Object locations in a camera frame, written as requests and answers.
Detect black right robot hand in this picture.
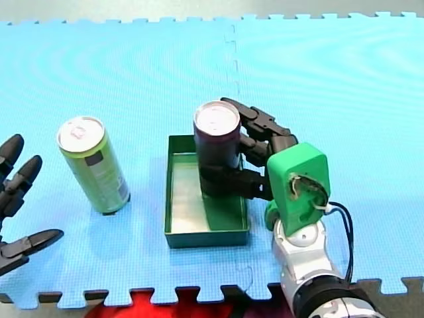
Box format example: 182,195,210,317
199,97,299,201

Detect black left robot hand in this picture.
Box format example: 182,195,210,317
0,134,65,277

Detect dark purple drink can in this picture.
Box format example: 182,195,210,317
193,101,243,199

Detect green drink can dark band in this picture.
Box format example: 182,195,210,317
56,116,131,216

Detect shallow green tray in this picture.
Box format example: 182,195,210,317
164,134,250,248

